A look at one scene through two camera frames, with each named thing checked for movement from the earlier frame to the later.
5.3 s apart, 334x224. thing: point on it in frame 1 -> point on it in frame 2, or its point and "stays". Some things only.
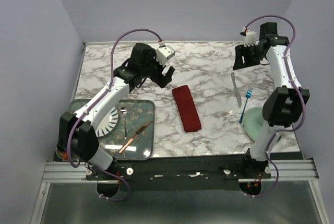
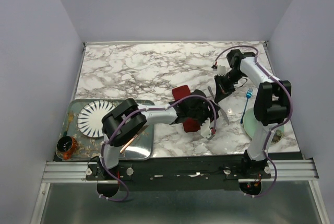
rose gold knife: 139,131 stays
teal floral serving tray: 133,138 stays
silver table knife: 237,94 -> 221,108
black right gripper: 240,51 -> 222,91
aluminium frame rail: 61,172 stays
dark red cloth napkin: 187,108 stays
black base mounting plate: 178,173 stays
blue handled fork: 248,95 stays
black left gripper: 163,80 -> 210,114
